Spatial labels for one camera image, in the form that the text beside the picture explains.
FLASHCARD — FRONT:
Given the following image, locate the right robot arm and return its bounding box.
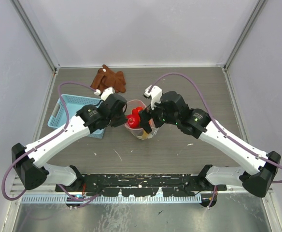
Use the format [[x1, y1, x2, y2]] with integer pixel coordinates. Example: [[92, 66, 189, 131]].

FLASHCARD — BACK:
[[139, 86, 281, 198]]

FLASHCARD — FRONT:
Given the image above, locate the slotted cable duct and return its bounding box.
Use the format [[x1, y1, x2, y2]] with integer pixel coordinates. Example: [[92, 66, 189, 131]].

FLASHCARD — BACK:
[[20, 194, 202, 204]]

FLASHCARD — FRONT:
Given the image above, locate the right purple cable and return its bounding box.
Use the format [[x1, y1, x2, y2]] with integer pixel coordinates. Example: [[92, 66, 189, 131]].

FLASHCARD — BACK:
[[147, 72, 282, 208]]

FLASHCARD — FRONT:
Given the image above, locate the aluminium frame post left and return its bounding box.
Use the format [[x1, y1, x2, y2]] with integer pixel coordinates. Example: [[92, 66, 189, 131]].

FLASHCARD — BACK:
[[10, 0, 59, 73]]

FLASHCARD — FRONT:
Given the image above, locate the clear zip top bag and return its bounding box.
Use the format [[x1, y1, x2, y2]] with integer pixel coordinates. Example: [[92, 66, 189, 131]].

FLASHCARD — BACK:
[[124, 100, 158, 140]]

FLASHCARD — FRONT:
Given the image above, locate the brown cloth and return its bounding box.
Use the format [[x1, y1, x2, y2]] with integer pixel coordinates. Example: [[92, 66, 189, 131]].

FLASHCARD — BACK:
[[90, 64, 126, 93]]

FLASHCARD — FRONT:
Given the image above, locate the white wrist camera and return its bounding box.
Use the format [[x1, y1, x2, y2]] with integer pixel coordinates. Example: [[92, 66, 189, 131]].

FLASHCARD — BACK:
[[94, 87, 115, 101], [144, 85, 163, 110]]

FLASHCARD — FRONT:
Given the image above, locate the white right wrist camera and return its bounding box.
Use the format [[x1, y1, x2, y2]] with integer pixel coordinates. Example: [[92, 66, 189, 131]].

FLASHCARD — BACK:
[[144, 85, 163, 110]]

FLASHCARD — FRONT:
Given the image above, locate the red bell pepper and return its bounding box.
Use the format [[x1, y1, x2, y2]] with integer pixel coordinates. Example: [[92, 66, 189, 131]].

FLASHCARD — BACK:
[[132, 107, 143, 115]]

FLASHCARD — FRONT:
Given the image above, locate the aluminium frame post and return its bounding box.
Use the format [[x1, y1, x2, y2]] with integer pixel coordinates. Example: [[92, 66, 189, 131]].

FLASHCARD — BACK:
[[10, 0, 59, 73], [223, 0, 268, 72]]

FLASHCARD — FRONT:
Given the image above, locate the red apple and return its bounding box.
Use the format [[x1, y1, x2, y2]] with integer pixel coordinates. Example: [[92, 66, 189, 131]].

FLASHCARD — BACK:
[[127, 114, 140, 129]]

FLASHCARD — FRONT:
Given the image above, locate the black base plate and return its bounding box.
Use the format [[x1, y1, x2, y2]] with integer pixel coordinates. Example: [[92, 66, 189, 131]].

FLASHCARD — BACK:
[[64, 174, 214, 197]]

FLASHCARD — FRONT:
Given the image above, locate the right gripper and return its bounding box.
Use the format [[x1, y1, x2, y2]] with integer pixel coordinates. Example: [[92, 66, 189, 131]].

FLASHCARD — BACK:
[[138, 100, 179, 134]]

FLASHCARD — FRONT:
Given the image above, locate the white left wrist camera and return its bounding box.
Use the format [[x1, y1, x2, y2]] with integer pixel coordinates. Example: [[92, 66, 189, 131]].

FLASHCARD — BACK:
[[94, 87, 115, 101]]

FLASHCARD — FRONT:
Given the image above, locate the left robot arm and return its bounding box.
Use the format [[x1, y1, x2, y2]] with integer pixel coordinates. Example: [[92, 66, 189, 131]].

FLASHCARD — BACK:
[[12, 93, 127, 191]]

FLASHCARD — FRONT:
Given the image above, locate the light blue plastic basket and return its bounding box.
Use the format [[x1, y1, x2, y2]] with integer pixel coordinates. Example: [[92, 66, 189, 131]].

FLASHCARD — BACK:
[[47, 94, 104, 139]]

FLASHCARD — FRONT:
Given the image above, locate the aluminium frame post right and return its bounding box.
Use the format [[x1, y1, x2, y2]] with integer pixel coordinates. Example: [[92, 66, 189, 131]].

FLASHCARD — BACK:
[[223, 0, 268, 72]]

